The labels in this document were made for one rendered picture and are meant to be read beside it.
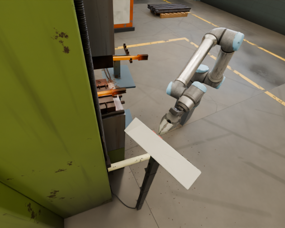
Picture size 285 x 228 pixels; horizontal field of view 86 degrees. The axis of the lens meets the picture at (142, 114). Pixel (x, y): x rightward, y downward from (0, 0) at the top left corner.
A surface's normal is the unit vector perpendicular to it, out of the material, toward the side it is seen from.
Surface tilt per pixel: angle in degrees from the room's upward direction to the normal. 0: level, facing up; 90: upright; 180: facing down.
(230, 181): 0
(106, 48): 90
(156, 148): 30
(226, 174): 0
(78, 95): 90
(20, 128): 90
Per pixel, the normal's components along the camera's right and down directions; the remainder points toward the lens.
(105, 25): 0.35, 0.72
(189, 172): -0.27, -0.33
